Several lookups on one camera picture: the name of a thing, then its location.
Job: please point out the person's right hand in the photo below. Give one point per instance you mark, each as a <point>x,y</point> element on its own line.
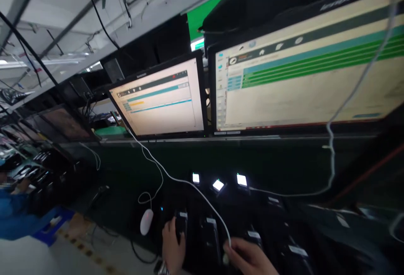
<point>252,260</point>

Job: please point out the person's left hand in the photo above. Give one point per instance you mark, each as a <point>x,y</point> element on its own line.
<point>172,249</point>

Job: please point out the person's right fingers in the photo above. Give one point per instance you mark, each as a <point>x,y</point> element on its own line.
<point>235,249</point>

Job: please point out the black device with white label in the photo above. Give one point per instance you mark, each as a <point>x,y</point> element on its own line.
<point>181,224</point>

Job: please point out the row of black labelled devices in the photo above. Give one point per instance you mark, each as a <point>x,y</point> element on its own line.
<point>252,234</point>

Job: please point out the small device with lit screen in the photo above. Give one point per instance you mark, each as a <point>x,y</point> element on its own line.
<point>241,180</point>
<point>218,185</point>
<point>196,178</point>

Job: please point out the white computer mouse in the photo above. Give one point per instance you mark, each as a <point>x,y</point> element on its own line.
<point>146,223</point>

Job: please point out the small black computer monitor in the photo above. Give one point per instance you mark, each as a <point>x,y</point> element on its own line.
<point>161,104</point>

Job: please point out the large black computer monitor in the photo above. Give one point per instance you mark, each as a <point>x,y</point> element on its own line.
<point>303,85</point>

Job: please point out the blue plastic stool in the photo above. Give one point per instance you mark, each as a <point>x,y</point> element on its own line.
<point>52,227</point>

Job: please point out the row of dark monitors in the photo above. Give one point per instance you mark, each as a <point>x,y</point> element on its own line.
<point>66,123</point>

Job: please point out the green panel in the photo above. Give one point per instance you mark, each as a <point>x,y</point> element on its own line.
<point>202,22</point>

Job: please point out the ceiling light strip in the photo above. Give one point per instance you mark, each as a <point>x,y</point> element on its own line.
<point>47,61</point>

